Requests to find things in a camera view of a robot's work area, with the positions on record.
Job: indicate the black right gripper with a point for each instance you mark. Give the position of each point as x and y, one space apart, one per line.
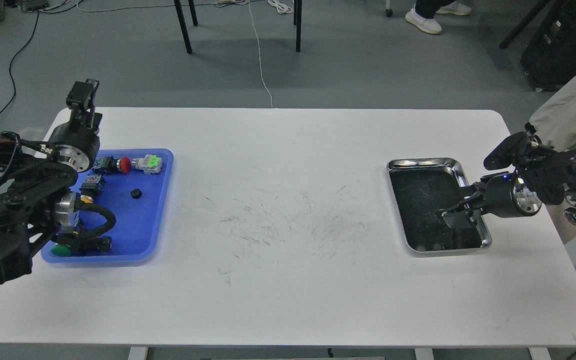
504 195

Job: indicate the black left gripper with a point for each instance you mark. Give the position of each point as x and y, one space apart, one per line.
77 145

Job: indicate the yellow push button switch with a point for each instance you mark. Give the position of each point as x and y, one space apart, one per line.
92 186

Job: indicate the small black gear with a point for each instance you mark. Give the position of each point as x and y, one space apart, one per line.
136 193

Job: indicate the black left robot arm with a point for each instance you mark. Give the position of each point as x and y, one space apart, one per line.
37 205

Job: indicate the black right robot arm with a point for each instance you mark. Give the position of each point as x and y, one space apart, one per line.
524 175

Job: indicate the metal tray with black mat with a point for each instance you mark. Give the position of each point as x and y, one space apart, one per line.
422 186

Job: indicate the blue plastic tray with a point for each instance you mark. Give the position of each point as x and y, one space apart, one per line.
135 233

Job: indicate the beige cloth cover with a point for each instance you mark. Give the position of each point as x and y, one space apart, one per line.
555 121

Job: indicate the white sneaker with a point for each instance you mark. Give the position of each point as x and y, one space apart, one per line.
426 25
455 8

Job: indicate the black equipment case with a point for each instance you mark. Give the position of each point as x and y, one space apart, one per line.
549 59

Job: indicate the black chair legs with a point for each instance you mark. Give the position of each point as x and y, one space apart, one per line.
230 25

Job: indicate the red push button switch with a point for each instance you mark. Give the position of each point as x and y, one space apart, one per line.
106 165

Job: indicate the green and grey switch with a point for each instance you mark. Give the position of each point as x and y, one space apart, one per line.
149 164

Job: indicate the green push button switch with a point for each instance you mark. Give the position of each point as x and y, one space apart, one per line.
62 251

